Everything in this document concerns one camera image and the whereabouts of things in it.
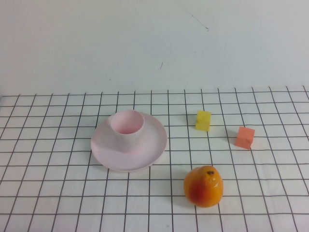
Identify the yellow foam cube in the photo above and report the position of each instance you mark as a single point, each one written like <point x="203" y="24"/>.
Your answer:
<point x="203" y="122"/>

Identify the pink plastic cup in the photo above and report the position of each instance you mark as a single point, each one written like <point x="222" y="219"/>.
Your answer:
<point x="128" y="142"/>

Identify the orange foam cube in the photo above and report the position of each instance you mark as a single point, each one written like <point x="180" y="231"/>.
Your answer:
<point x="243" y="139"/>

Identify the orange toy fruit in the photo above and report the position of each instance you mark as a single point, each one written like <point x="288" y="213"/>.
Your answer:
<point x="204" y="188"/>

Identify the white grid tablecloth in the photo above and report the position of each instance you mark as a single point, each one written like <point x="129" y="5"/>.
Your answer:
<point x="60" y="193"/>

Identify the pink round plate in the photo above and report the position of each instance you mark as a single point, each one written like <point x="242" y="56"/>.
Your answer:
<point x="135" y="157"/>

